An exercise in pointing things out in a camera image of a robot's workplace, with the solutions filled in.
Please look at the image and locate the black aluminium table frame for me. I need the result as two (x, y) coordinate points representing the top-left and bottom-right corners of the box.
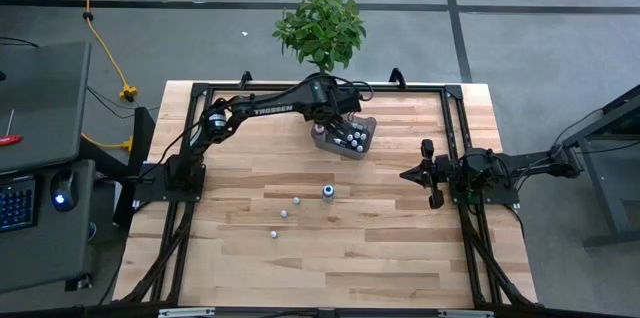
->
(113, 67), (537, 318)

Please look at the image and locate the grey translucent plastic bin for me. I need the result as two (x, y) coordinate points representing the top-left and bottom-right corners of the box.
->
(310, 110), (378, 161)

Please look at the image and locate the grey side desk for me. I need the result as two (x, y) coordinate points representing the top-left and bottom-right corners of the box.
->
(0, 40), (97, 295)

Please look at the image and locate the dark metal desk frame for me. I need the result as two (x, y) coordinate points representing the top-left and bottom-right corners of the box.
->
(551, 83), (640, 249)

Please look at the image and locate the black computer mouse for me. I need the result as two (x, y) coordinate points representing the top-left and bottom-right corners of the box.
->
(49, 170), (80, 213)

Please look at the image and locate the silver aluminium bar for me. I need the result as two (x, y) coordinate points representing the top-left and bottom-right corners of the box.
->
(438, 309), (495, 318)
(157, 307), (216, 318)

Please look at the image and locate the yellow extension cable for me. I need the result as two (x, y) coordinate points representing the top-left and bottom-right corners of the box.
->
(67, 0), (140, 152)

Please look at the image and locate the red-handled screwdriver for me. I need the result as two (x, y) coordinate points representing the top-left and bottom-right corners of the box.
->
(0, 109), (24, 148)

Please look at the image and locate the green potted plant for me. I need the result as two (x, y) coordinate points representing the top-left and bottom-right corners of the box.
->
(271, 0), (368, 84)

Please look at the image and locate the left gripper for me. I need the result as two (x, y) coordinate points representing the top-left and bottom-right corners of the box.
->
(323, 92), (362, 135)

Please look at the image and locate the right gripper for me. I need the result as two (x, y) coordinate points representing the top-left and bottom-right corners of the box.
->
(398, 138), (456, 210)

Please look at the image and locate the backlit black keyboard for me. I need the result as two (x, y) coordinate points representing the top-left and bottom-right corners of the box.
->
(0, 176), (39, 233)

